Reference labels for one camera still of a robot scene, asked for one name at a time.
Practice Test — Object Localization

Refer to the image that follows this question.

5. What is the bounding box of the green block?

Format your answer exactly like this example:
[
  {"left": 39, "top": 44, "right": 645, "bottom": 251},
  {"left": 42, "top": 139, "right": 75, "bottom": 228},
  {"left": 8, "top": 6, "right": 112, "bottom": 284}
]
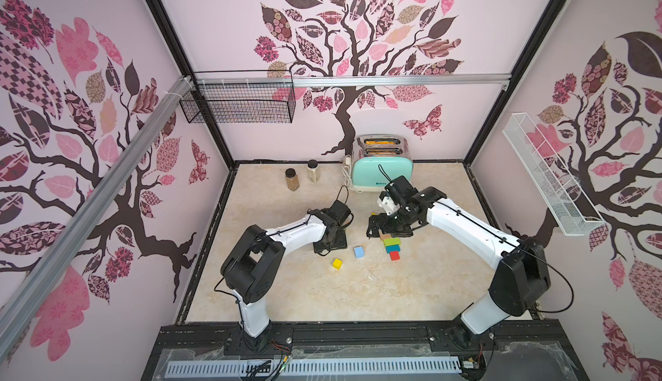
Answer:
[{"left": 383, "top": 238, "right": 401, "bottom": 247}]

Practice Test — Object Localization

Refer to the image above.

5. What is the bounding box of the teal block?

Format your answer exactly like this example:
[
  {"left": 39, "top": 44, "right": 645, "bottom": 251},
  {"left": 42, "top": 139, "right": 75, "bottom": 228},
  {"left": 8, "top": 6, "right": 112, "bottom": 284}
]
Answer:
[{"left": 385, "top": 245, "right": 401, "bottom": 253}]

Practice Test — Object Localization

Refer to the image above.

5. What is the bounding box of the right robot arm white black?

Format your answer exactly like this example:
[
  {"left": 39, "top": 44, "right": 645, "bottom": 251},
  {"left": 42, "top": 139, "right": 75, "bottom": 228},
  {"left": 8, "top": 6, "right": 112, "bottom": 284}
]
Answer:
[{"left": 367, "top": 176, "right": 551, "bottom": 348}]

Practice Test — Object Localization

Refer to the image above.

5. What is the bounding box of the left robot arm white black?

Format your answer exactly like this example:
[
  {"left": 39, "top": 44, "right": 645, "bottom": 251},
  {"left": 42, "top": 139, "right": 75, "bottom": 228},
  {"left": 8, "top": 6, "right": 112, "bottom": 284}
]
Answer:
[{"left": 221, "top": 200, "right": 353, "bottom": 339}]

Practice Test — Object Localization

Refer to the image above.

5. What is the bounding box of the beige spice jar black lid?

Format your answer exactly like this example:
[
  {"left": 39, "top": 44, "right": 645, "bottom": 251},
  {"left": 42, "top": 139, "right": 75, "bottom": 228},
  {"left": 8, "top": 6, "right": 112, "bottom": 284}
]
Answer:
[{"left": 307, "top": 160, "right": 320, "bottom": 183}]

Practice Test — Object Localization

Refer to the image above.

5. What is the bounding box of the brown spice jar black lid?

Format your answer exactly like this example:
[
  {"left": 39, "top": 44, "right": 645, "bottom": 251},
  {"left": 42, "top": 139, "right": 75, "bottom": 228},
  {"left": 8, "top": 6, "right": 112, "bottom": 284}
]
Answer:
[{"left": 284, "top": 168, "right": 300, "bottom": 191}]

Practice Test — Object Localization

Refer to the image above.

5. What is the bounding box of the mint green toaster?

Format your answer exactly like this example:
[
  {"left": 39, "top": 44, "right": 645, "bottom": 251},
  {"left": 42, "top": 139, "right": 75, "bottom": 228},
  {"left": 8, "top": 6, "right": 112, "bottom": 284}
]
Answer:
[{"left": 350, "top": 134, "right": 414, "bottom": 192}]

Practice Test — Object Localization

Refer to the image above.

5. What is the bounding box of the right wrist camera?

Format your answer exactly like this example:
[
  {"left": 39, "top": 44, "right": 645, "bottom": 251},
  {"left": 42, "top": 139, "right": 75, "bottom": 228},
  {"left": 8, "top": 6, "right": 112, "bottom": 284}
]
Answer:
[{"left": 378, "top": 191, "right": 399, "bottom": 215}]

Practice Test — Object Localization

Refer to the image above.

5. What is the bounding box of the white toaster power cable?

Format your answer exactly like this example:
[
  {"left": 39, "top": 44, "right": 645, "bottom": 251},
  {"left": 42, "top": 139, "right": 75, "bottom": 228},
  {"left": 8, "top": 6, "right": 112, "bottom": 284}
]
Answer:
[{"left": 340, "top": 155, "right": 358, "bottom": 191}]

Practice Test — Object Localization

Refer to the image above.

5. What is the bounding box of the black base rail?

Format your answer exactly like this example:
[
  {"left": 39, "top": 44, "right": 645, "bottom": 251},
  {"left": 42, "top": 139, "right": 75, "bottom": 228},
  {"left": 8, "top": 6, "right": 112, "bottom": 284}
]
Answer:
[{"left": 152, "top": 320, "right": 571, "bottom": 355}]

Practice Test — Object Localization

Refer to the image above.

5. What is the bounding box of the white cable duct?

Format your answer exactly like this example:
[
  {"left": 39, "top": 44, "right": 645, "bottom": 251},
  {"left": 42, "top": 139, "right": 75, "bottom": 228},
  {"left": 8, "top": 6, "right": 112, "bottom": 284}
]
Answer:
[{"left": 163, "top": 356, "right": 462, "bottom": 380}]

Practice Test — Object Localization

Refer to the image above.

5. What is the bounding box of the aluminium rail back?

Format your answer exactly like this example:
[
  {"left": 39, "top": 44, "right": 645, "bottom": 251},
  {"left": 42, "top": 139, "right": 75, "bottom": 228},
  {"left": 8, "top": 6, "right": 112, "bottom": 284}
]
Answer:
[{"left": 197, "top": 73, "right": 511, "bottom": 88}]

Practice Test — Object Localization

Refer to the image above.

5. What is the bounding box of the aluminium rail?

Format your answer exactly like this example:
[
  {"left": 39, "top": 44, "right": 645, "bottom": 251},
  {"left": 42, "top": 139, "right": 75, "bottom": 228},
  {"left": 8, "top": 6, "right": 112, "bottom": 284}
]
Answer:
[
  {"left": 197, "top": 73, "right": 511, "bottom": 88},
  {"left": 1, "top": 76, "right": 193, "bottom": 361}
]

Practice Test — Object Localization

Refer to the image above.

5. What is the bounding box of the white wire shelf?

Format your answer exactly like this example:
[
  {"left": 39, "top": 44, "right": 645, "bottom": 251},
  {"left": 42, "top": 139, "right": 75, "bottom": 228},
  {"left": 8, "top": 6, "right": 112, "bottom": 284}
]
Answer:
[{"left": 503, "top": 113, "right": 607, "bottom": 237}]

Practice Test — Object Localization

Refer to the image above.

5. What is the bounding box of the black wire basket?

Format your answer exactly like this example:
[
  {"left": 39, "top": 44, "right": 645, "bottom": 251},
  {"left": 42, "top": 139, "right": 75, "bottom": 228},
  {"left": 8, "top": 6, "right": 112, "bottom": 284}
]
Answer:
[{"left": 179, "top": 68, "right": 296, "bottom": 124}]

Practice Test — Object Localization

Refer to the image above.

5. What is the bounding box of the aluminium rail left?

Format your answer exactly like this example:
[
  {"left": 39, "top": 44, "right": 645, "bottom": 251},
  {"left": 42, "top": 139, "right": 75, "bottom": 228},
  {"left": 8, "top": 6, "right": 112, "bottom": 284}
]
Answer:
[{"left": 1, "top": 76, "right": 193, "bottom": 361}]

